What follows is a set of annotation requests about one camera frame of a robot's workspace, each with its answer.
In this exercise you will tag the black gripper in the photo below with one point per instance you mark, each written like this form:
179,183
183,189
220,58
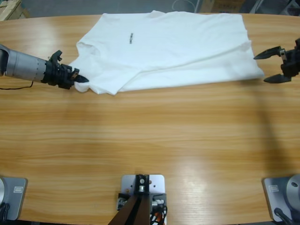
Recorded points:
57,75
293,63

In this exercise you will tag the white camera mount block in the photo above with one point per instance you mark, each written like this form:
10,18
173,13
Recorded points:
157,185

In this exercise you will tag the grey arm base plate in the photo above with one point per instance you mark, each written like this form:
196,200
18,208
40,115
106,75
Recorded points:
269,201
16,204

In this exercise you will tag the white t-shirt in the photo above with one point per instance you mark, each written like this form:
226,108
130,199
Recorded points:
175,47

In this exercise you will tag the brown cardboard box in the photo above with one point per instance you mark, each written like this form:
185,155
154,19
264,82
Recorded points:
222,4

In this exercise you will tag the dark camera post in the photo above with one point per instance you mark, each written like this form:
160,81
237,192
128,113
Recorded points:
138,206

